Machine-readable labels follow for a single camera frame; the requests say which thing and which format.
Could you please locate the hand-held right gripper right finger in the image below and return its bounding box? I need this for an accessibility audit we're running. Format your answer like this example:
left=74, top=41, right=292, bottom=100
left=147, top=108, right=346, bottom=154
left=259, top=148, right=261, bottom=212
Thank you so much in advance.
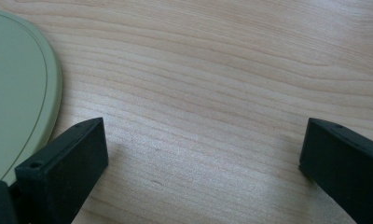
left=298, top=117, right=373, bottom=224

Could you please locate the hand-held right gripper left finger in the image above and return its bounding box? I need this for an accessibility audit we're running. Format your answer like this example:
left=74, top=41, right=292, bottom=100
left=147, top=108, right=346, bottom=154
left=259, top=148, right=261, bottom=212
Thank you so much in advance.
left=14, top=117, right=110, bottom=224

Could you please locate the green round plate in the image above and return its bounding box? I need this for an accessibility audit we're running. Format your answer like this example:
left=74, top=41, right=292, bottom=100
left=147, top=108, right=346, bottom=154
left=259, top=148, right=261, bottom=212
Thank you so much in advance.
left=0, top=8, right=63, bottom=188

